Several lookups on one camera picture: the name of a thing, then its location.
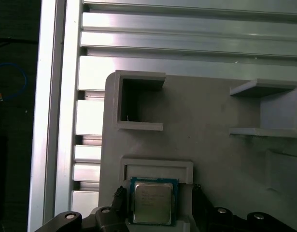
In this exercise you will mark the silver green CPU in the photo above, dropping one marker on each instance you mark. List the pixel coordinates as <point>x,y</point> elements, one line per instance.
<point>151,203</point>

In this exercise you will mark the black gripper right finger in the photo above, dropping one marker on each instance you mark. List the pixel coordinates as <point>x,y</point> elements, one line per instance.
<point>220,222</point>

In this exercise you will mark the grey parts rack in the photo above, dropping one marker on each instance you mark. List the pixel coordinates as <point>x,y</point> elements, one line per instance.
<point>199,145</point>

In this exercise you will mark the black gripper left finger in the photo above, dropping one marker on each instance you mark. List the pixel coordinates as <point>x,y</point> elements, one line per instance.
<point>109,222</point>

